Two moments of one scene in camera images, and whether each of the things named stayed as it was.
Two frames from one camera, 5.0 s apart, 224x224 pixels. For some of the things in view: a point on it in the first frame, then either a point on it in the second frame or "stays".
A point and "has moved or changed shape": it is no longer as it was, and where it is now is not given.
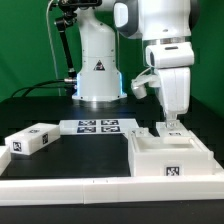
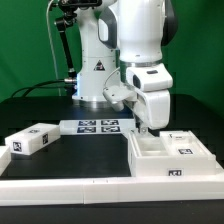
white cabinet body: [152, 156] has moved or changed shape
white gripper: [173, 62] to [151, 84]
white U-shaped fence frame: [18, 191] stays
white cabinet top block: [30, 139] stays
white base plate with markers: [118, 126] stays
